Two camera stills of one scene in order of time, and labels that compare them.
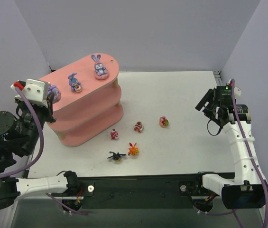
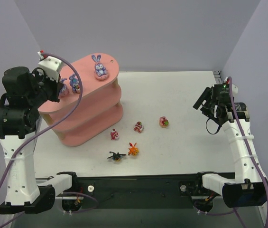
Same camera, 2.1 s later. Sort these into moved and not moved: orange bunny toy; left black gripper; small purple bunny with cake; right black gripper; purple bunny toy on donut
Moved: left black gripper
Not moved: orange bunny toy; right black gripper; small purple bunny with cake; purple bunny toy on donut
